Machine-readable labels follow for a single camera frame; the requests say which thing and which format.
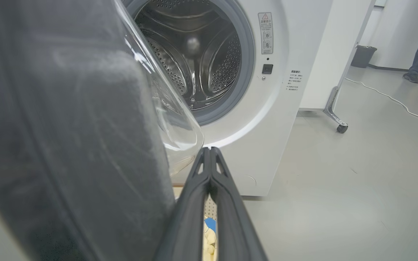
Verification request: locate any cream garment with blue cuffs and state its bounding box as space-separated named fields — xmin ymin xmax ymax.
xmin=204 ymin=217 xmax=217 ymax=261

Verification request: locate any white front-load washing machine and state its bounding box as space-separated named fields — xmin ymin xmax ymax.
xmin=122 ymin=0 xmax=335 ymax=198

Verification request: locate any black trash bin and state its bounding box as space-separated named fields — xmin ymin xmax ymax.
xmin=351 ymin=45 xmax=377 ymax=69

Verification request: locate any cream perforated laundry basket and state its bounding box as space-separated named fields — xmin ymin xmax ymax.
xmin=173 ymin=186 xmax=218 ymax=221

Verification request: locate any white partition panel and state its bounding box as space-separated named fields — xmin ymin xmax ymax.
xmin=299 ymin=0 xmax=376 ymax=111

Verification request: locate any white warning sticker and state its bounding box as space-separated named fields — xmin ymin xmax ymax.
xmin=258 ymin=13 xmax=274 ymax=55

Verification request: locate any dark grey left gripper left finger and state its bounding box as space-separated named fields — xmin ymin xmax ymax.
xmin=155 ymin=147 xmax=211 ymax=261

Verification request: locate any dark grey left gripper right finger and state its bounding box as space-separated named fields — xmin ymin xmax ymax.
xmin=209 ymin=147 xmax=267 ymax=261

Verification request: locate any washing machine door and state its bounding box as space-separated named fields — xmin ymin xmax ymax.
xmin=0 ymin=0 xmax=204 ymax=261

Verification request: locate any white floor cable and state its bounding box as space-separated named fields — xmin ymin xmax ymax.
xmin=345 ymin=78 xmax=418 ymax=128

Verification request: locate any grey stand foot with caster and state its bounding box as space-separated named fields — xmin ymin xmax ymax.
xmin=323 ymin=86 xmax=349 ymax=134

